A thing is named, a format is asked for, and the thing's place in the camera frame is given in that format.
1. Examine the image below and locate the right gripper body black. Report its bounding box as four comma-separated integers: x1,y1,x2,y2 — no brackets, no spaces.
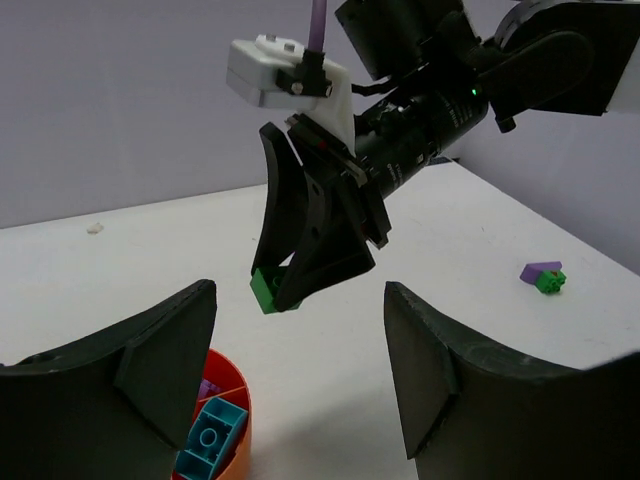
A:
290,87,488,248

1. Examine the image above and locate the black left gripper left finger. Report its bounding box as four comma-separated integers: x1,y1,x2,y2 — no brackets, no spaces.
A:
1,279,217,479

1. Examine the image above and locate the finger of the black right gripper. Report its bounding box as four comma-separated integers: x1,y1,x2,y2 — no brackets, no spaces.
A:
251,122,311,272
274,180,375,312

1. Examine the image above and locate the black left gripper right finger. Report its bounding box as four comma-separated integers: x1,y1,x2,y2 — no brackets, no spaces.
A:
384,282,639,479

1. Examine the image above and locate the dark green lego brick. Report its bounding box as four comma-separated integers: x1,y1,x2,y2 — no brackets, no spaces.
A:
249,265,289,315

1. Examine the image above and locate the purple lego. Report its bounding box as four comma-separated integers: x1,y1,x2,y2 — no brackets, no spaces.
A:
197,379,223,402
519,261,563,285

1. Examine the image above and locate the teal rounded lego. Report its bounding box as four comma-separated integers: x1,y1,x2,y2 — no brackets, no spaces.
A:
174,397,248,480

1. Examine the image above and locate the bright green lego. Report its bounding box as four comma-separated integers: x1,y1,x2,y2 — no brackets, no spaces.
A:
535,270,567,295

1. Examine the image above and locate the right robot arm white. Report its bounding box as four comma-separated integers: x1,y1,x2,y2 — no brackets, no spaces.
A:
250,1,639,314

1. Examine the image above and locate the orange round divided container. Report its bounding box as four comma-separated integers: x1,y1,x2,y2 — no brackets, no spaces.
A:
171,349,252,479

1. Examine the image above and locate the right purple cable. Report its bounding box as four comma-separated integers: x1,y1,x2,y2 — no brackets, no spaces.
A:
305,0,328,54

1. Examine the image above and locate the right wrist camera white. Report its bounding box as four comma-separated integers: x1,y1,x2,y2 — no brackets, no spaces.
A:
226,35,355,154

